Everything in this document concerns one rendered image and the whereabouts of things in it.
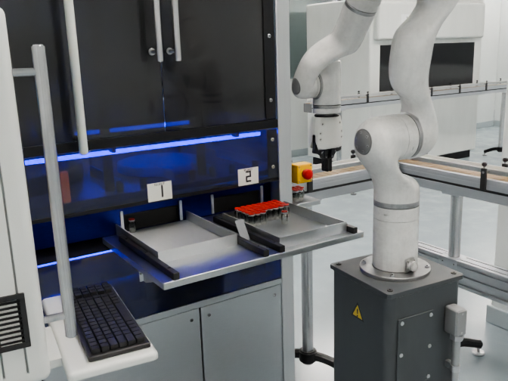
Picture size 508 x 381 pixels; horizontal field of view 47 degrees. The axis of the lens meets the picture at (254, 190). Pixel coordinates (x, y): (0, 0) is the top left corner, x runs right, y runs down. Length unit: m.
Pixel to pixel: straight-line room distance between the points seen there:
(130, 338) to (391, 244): 0.70
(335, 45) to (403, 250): 0.59
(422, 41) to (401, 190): 0.37
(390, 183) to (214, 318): 0.92
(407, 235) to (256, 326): 0.89
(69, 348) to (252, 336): 0.99
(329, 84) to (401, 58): 0.32
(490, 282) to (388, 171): 1.18
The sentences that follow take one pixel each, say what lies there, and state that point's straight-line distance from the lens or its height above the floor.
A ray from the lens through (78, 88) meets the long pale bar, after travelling 1.71.
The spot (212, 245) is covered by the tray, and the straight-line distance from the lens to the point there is 1.74.
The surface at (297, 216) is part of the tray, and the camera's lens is 2.05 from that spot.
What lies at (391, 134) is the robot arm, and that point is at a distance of 1.47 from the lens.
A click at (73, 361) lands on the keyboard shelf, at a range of 1.39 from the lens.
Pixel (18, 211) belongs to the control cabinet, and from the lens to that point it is 1.21.
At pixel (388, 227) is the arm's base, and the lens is 1.56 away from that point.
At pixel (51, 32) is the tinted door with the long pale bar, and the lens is 1.78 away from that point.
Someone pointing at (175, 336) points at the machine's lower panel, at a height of 0.50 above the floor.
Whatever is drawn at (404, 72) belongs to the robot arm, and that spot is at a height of 1.39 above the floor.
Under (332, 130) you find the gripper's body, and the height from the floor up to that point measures 1.21.
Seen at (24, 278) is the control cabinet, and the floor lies 1.03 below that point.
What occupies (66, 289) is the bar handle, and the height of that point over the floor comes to 0.99.
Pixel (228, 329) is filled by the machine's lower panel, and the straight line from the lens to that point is 2.20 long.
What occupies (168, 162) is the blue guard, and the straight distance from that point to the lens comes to 1.91.
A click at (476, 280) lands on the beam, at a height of 0.49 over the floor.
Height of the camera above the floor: 1.46
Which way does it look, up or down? 14 degrees down
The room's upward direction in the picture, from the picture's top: 2 degrees counter-clockwise
